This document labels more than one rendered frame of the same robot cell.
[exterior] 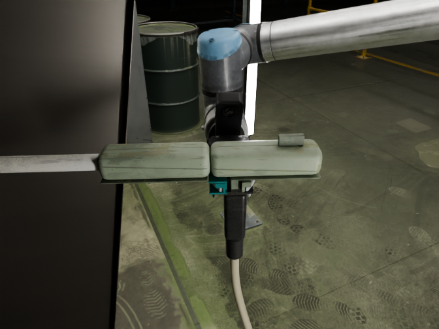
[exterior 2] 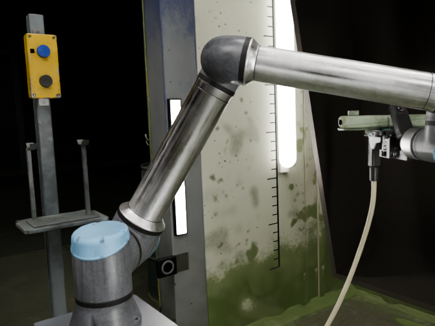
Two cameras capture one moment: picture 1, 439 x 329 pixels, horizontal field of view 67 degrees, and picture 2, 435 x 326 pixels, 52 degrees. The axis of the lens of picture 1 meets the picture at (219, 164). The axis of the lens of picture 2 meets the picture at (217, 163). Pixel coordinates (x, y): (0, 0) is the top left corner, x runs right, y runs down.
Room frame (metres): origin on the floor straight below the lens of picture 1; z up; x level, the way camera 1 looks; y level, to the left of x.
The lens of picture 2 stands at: (1.72, -0.78, 1.20)
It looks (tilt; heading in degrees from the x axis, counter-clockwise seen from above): 6 degrees down; 170
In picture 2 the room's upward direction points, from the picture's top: 2 degrees counter-clockwise
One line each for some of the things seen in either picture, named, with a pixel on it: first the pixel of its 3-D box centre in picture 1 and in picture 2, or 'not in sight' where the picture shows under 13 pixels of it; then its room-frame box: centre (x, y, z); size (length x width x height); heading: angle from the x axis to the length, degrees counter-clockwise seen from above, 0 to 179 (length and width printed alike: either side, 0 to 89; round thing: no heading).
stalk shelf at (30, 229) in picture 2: not in sight; (61, 220); (-0.18, -1.11, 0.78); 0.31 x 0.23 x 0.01; 115
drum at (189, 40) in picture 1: (168, 78); not in sight; (2.99, 0.47, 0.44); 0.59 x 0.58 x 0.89; 39
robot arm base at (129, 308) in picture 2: not in sight; (105, 308); (0.54, -0.89, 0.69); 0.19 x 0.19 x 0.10
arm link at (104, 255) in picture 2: not in sight; (103, 258); (0.53, -0.89, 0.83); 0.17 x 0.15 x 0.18; 158
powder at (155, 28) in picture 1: (163, 29); not in sight; (3.00, 0.47, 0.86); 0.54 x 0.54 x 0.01
